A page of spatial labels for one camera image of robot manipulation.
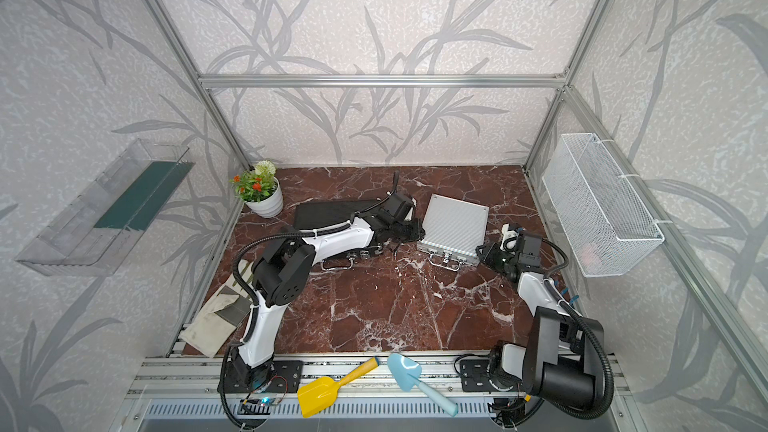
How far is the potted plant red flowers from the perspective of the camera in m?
0.96

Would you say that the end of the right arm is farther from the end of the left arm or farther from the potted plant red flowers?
the potted plant red flowers

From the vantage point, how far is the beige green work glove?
0.81 meters

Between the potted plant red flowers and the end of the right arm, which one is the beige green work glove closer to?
the potted plant red flowers

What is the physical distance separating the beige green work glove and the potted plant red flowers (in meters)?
0.27
